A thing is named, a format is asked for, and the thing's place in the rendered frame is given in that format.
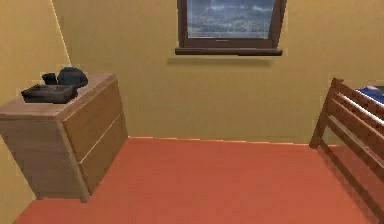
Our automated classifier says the brown wooden chest of drawers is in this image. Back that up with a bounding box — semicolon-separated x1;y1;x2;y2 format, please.
0;71;130;204

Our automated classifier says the brown wooden bed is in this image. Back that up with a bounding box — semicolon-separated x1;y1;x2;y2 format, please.
308;77;384;224

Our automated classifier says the dark rounded cap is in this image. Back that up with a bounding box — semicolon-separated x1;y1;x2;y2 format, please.
56;66;89;89

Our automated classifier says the small black lump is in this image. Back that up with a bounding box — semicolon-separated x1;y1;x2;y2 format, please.
41;72;59;86

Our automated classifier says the flat black box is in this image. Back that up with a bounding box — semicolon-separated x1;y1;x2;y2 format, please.
20;83;80;105

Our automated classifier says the dark brown framed window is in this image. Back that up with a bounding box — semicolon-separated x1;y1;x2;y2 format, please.
174;0;288;57

